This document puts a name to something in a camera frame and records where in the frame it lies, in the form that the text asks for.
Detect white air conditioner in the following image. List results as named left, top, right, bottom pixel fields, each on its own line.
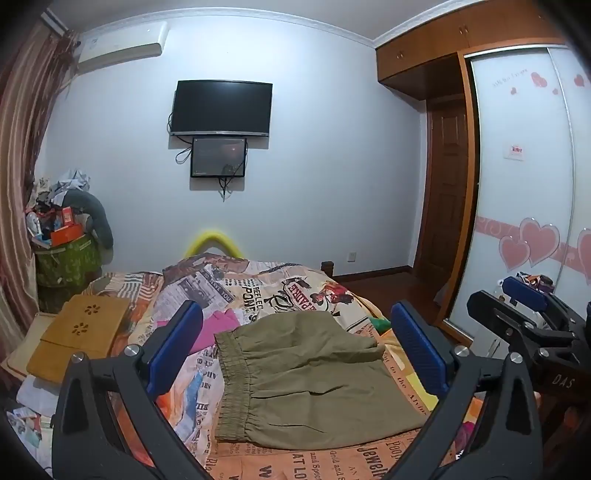
left=76, top=21, right=168, bottom=73

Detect pile of papers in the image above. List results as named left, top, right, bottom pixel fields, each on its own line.
left=4, top=401, right=56, bottom=467

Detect black wall television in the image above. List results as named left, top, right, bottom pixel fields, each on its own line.
left=169, top=80, right=273, bottom=138

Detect yellow curved foam tube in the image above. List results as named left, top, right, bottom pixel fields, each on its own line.
left=185, top=229, right=242, bottom=258

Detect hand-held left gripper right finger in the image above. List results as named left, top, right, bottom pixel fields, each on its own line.
left=390, top=302, right=543, bottom=480

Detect pile of clothes and clutter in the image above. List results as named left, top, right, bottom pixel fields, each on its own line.
left=25, top=168, right=95, bottom=250

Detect wardrobe with heart-print doors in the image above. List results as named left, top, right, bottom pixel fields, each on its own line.
left=375, top=0, right=591, bottom=361

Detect yellow wooden lap board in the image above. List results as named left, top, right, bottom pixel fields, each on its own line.
left=26, top=295, right=131, bottom=386

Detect orange box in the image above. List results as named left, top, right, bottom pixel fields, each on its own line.
left=50, top=224, right=86, bottom=246

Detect small black wall monitor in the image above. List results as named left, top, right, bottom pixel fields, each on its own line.
left=190, top=137, right=247, bottom=179

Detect olive green pants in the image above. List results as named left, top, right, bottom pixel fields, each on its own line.
left=213, top=310, right=428, bottom=450

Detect black monitor cable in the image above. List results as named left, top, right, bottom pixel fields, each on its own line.
left=218, top=164, right=236, bottom=201

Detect pink cloth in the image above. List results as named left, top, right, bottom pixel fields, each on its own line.
left=154, top=308, right=242, bottom=355

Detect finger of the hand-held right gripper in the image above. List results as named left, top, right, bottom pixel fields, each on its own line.
left=502, top=276, right=580, bottom=326
left=466, top=290, right=539, bottom=344

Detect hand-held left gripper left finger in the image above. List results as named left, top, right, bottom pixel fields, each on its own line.
left=52, top=300, right=218, bottom=480

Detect printed bed blanket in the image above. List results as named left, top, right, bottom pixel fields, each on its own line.
left=88, top=254, right=490, bottom=480

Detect striped pink curtain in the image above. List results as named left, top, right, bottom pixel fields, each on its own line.
left=0, top=23, right=81, bottom=388

